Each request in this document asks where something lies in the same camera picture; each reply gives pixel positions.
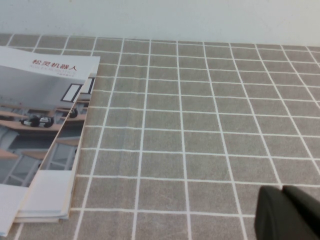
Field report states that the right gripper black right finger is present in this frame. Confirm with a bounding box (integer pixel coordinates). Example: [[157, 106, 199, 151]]
[[283, 184, 320, 233]]

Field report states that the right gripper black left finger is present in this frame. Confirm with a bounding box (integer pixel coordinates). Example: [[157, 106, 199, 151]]
[[254, 185, 320, 240]]

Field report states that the robot classroom cover brochure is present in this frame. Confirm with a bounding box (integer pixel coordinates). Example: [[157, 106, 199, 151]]
[[0, 45, 101, 238], [17, 63, 99, 220]]

